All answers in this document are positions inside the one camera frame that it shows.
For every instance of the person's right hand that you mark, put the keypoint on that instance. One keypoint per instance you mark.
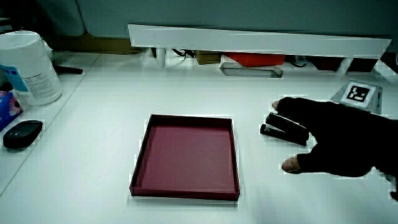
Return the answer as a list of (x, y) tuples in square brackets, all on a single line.
[(345, 137)]

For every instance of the black stapler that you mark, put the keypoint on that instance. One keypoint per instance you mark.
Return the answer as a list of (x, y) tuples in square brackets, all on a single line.
[(280, 128)]

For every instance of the white desk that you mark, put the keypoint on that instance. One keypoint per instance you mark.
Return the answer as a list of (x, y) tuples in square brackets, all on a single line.
[(99, 124)]

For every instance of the dark red box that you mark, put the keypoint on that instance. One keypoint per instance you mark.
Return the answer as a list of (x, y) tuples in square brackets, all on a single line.
[(328, 63)]

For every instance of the clear flat holder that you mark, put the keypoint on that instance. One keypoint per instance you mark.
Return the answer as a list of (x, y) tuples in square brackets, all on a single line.
[(248, 72)]

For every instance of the orange box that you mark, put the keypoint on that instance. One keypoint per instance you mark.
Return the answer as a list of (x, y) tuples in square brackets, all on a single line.
[(255, 59)]

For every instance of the white monitor riser shelf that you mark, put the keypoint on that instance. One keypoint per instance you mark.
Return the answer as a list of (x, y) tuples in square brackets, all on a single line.
[(236, 40)]

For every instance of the small brown box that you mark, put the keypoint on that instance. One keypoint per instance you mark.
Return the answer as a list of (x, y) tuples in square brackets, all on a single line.
[(207, 57)]

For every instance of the dark red shallow tray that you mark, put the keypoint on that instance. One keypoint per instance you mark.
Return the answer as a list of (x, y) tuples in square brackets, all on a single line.
[(186, 155)]

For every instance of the brown cardboard box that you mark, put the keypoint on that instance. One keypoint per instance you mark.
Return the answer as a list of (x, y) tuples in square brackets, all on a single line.
[(93, 43)]

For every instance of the black computer mouse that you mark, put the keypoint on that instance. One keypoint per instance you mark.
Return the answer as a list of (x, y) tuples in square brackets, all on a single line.
[(22, 133)]

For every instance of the white labelled canister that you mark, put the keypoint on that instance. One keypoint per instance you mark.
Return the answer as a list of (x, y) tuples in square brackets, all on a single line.
[(28, 65)]

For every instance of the blue floral tissue packet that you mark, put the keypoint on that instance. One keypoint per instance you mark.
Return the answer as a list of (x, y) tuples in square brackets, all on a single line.
[(7, 109)]

